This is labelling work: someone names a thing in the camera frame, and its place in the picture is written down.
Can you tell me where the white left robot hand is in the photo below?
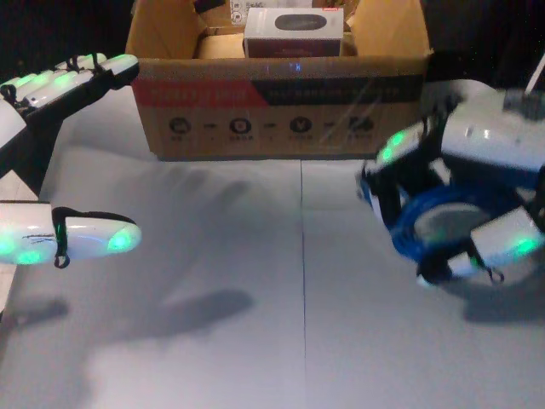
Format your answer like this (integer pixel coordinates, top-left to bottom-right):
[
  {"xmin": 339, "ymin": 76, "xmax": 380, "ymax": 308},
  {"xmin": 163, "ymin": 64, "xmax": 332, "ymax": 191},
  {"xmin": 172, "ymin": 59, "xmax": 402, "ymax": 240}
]
[{"xmin": 0, "ymin": 52, "xmax": 143, "ymax": 270}]

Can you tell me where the small product box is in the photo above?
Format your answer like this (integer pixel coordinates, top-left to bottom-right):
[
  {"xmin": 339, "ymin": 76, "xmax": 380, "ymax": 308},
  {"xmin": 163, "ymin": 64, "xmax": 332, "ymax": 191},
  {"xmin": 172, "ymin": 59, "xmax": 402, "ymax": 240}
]
[{"xmin": 243, "ymin": 6, "xmax": 345, "ymax": 59}]

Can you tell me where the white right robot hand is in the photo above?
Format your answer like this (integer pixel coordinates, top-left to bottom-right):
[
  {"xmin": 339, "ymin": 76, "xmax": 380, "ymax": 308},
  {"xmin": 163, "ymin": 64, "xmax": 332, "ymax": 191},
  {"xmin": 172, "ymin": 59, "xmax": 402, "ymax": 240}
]
[{"xmin": 355, "ymin": 79, "xmax": 545, "ymax": 287}]

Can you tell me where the brown cardboard box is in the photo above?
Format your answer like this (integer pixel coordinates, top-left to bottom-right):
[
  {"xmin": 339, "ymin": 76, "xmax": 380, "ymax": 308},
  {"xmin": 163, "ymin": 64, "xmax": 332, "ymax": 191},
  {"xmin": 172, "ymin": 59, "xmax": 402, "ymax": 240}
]
[{"xmin": 125, "ymin": 0, "xmax": 435, "ymax": 163}]

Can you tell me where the blue object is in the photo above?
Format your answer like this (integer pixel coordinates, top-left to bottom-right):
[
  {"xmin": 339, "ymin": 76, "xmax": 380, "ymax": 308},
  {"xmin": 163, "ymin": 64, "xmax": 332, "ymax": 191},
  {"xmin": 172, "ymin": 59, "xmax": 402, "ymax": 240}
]
[{"xmin": 359, "ymin": 170, "xmax": 499, "ymax": 268}]

